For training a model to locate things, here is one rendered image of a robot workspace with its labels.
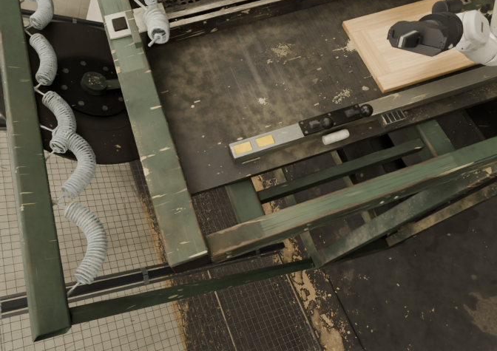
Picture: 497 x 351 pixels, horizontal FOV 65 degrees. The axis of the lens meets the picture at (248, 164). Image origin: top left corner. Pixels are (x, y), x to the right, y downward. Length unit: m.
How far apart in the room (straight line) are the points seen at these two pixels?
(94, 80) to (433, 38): 1.41
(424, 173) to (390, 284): 1.84
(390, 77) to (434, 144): 0.26
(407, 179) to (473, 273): 1.55
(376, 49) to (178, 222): 0.89
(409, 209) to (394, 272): 1.14
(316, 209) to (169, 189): 0.40
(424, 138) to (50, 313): 1.27
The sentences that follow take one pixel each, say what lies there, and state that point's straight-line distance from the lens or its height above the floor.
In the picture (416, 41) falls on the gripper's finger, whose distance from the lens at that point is 0.92.
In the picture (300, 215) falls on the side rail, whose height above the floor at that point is 1.63.
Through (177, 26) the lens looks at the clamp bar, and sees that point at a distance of 1.41.
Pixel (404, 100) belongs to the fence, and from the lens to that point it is 1.34.
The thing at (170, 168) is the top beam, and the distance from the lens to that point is 1.07.
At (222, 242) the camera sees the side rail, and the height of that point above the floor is 1.81.
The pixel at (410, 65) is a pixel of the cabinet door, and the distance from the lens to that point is 1.47.
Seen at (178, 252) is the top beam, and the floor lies 1.94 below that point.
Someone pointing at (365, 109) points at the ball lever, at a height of 1.46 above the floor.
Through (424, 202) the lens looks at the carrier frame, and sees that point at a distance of 1.82.
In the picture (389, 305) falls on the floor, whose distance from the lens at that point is 3.05.
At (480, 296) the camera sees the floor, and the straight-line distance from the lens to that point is 2.71.
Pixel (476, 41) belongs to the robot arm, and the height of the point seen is 1.37.
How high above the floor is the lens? 2.37
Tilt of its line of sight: 37 degrees down
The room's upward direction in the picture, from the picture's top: 93 degrees counter-clockwise
